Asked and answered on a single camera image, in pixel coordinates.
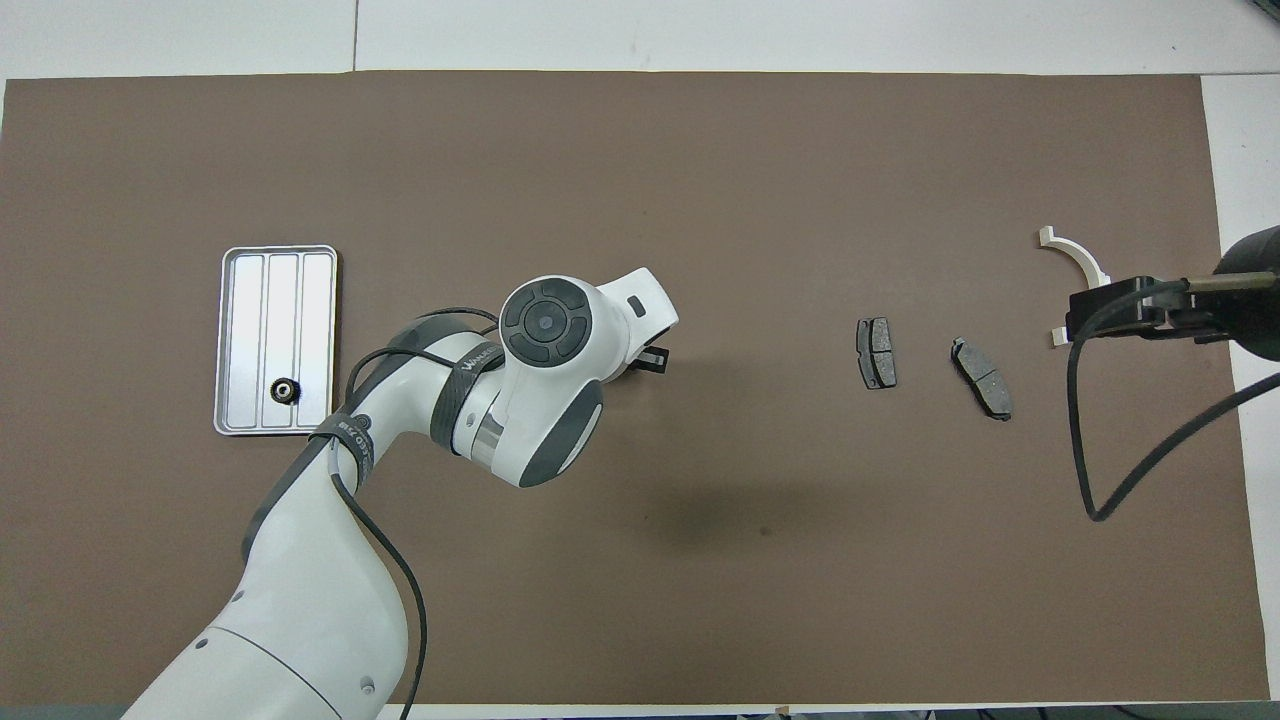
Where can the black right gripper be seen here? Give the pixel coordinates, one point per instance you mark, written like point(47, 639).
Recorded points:
point(1255, 320)

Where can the black gear with silver centre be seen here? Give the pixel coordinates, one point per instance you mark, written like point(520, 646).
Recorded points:
point(285, 390)

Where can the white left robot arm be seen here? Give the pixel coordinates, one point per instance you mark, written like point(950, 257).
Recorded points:
point(300, 620)

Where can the silver metal tray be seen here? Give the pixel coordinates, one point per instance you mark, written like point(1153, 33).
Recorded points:
point(250, 330)

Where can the curved dark brake pad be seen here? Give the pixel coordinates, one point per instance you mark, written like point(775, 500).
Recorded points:
point(983, 380)

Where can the brown table mat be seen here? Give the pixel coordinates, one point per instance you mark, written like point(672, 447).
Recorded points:
point(640, 150)

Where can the rectangular dark brake pad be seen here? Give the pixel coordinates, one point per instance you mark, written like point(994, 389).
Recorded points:
point(878, 352)

